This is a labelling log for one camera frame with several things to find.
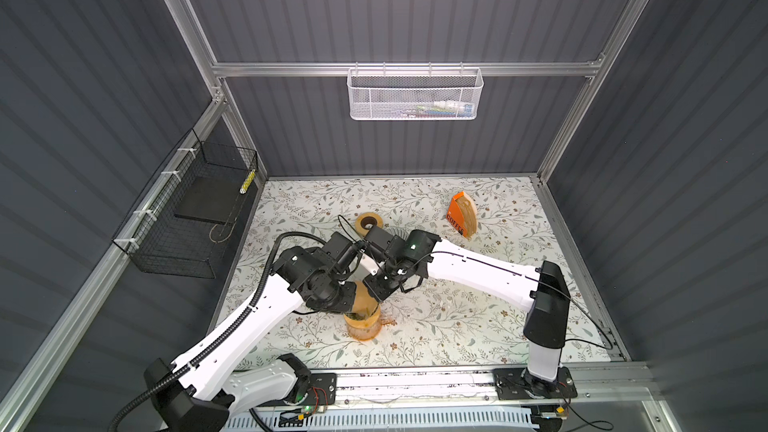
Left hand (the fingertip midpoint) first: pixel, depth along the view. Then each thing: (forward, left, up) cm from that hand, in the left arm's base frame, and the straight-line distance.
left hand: (347, 305), depth 71 cm
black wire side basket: (+18, +39, +11) cm, 45 cm away
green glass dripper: (0, -1, -9) cm, 9 cm away
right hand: (+3, -6, -2) cm, 7 cm away
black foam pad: (+24, +33, +14) cm, 43 cm away
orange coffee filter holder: (+32, -36, -7) cm, 49 cm away
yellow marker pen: (+32, +28, +11) cm, 44 cm away
